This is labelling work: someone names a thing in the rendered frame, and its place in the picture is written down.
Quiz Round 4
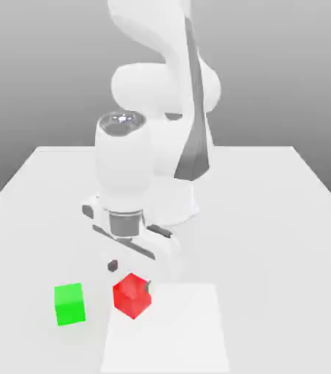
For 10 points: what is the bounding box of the small green cube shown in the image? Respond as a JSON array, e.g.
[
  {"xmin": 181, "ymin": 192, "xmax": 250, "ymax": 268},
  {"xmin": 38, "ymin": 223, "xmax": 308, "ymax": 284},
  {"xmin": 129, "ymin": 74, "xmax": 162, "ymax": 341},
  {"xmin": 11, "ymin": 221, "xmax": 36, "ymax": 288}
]
[{"xmin": 53, "ymin": 282, "xmax": 87, "ymax": 327}]

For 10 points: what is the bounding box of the small red cube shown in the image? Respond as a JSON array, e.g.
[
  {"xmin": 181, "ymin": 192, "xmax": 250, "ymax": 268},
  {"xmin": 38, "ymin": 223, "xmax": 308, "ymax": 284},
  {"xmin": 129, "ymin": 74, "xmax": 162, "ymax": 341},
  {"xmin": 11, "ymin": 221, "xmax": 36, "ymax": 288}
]
[{"xmin": 112, "ymin": 272, "xmax": 153, "ymax": 320}]

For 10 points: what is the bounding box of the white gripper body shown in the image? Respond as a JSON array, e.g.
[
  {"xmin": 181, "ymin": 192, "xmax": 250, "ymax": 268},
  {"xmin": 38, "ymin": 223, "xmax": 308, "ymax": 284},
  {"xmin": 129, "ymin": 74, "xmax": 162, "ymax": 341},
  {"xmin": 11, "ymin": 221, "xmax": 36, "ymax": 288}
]
[{"xmin": 91, "ymin": 223, "xmax": 159, "ymax": 279}]

